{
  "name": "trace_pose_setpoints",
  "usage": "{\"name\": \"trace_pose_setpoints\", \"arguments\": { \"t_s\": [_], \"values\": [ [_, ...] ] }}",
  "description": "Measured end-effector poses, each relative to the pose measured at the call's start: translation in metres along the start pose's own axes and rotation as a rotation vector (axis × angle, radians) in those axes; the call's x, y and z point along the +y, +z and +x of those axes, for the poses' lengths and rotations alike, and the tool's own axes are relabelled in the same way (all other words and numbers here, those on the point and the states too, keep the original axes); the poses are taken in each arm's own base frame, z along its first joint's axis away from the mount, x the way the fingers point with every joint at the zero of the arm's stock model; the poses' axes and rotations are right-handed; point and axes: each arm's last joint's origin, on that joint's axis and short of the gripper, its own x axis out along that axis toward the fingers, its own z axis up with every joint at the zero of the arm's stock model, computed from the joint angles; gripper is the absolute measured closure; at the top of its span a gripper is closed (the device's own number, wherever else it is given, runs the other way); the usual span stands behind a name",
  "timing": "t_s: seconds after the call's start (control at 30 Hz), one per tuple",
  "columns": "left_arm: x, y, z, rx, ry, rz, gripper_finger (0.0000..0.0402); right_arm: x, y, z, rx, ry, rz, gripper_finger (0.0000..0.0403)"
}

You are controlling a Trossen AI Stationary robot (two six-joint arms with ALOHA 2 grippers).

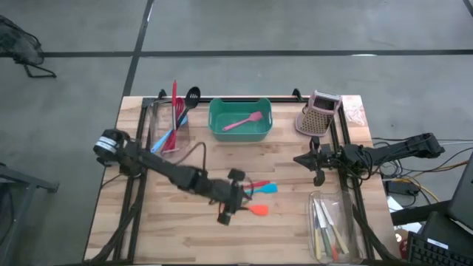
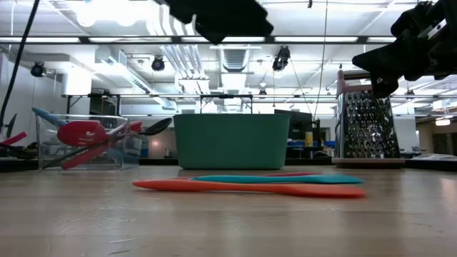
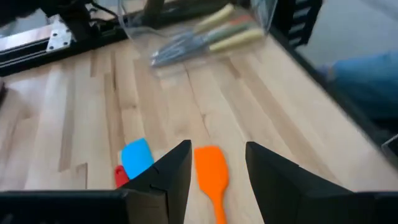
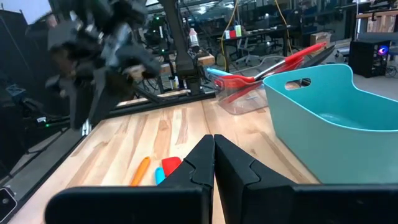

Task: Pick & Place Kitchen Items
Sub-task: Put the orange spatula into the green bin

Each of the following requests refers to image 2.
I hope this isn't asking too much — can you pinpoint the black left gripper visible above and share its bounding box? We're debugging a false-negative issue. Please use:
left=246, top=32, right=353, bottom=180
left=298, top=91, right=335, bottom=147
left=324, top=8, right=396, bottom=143
left=164, top=0, right=275, bottom=46

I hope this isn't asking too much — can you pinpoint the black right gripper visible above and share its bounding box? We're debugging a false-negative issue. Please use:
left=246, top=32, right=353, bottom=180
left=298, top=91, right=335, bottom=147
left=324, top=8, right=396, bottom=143
left=351, top=0, right=457, bottom=99

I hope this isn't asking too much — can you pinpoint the red spoon with metal shaft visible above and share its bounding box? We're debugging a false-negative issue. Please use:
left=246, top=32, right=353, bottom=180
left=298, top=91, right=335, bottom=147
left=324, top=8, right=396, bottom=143
left=56, top=120, right=144, bottom=148

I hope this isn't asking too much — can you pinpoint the blue silicone spatula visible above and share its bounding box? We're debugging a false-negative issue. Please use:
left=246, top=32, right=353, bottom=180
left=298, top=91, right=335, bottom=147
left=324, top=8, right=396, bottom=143
left=31, top=106, right=141, bottom=166

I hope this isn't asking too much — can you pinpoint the black hanging lamp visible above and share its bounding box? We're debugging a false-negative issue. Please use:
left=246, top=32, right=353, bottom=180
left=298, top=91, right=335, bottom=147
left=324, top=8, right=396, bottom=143
left=271, top=45, right=291, bottom=72

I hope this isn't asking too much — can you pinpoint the black ceiling spotlight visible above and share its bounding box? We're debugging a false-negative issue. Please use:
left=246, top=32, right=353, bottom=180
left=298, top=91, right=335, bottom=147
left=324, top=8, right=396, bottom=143
left=30, top=61, right=47, bottom=79
left=151, top=56, right=166, bottom=72

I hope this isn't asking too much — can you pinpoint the clear plastic bag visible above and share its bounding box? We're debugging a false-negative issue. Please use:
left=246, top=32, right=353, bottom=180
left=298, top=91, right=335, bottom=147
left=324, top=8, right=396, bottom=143
left=410, top=153, right=457, bottom=161

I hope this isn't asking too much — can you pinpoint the green plastic bin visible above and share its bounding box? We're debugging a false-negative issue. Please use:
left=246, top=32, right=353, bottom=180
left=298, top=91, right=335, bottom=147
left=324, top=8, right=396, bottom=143
left=173, top=113, right=291, bottom=170

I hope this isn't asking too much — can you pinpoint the pink silicone spatula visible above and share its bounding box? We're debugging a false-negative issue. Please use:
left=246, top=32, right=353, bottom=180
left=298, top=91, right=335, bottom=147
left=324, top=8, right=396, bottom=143
left=176, top=171, right=322, bottom=179

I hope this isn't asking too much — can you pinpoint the teal silicone spatula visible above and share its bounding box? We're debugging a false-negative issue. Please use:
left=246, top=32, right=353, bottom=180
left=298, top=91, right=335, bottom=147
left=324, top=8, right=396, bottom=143
left=189, top=173, right=365, bottom=185

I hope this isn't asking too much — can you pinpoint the orange silicone spatula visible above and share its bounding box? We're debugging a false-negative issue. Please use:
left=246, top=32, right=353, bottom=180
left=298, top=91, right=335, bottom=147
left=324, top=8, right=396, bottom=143
left=132, top=178, right=367, bottom=199

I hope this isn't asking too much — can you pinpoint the clear plastic container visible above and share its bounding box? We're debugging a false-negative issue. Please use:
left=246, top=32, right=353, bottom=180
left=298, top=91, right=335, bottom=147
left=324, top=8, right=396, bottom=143
left=34, top=114, right=144, bottom=171

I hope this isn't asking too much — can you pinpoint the red bar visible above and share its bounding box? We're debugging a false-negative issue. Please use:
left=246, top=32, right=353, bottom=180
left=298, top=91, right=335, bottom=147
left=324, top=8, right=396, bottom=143
left=0, top=131, right=28, bottom=146

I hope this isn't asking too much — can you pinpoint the black overhead frame bar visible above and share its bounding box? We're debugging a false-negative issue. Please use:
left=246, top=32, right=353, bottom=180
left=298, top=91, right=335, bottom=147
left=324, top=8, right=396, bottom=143
left=0, top=34, right=399, bottom=45

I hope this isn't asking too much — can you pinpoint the pink-handled metal box grater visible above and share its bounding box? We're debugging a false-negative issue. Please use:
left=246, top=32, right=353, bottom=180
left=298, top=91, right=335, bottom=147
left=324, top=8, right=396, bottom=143
left=331, top=69, right=406, bottom=169

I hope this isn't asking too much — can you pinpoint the thin hanging cable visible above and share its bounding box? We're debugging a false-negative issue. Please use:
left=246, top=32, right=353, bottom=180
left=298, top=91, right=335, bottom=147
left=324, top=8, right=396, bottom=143
left=313, top=0, right=328, bottom=121

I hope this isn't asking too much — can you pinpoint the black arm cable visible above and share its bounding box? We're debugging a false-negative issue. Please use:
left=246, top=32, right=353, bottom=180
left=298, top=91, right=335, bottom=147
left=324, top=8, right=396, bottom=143
left=0, top=0, right=41, bottom=126

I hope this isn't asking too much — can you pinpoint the black aluminium table frame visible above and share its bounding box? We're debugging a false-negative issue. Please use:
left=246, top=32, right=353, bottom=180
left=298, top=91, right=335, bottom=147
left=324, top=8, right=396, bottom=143
left=0, top=156, right=457, bottom=173

